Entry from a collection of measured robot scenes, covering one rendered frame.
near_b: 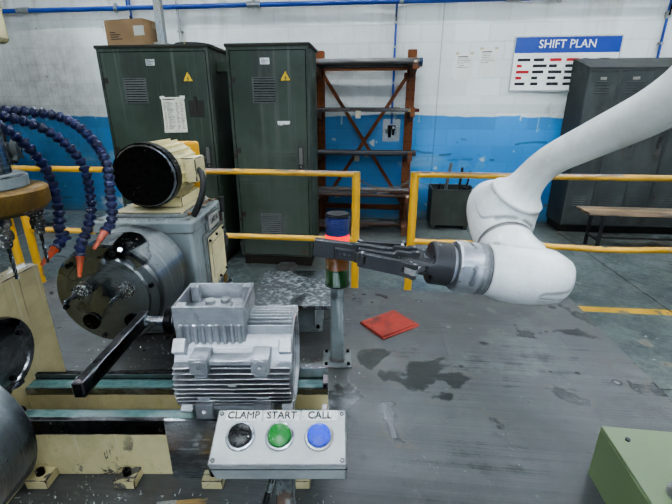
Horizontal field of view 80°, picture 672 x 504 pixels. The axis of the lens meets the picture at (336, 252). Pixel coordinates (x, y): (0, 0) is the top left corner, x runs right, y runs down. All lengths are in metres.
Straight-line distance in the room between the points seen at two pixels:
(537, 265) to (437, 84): 4.92
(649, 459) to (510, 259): 0.40
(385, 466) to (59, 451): 0.61
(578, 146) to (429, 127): 4.87
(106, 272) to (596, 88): 5.21
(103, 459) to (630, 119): 1.02
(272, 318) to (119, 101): 3.69
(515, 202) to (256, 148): 3.16
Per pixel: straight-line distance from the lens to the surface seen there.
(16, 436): 0.71
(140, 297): 1.06
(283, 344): 0.70
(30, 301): 1.06
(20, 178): 0.84
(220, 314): 0.71
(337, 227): 0.96
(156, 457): 0.91
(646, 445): 0.94
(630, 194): 5.94
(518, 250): 0.74
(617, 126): 0.68
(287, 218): 3.83
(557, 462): 1.00
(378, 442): 0.94
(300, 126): 3.67
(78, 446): 0.95
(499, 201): 0.81
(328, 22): 5.64
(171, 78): 4.03
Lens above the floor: 1.46
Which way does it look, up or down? 20 degrees down
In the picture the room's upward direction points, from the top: straight up
